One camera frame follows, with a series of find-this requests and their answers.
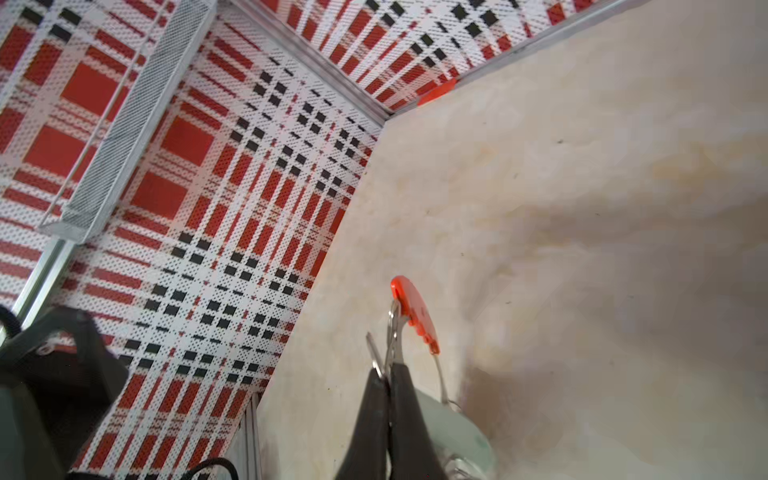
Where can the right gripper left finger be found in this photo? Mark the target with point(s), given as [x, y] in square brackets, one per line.
[367, 453]

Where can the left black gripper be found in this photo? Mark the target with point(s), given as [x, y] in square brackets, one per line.
[58, 382]

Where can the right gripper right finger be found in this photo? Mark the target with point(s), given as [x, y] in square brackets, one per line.
[412, 455]

